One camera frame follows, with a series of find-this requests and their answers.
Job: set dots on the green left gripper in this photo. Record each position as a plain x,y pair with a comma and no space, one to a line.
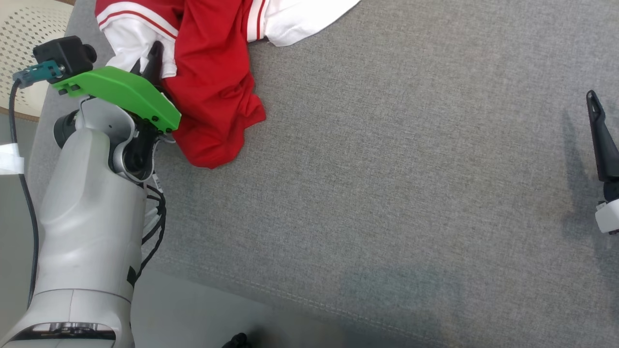
125,92

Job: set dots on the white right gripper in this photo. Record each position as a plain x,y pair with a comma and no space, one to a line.
609,215

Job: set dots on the red basketball jersey white sleeves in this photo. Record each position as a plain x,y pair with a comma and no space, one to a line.
213,87

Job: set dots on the beige perforated laundry basket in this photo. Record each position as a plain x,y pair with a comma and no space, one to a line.
24,29

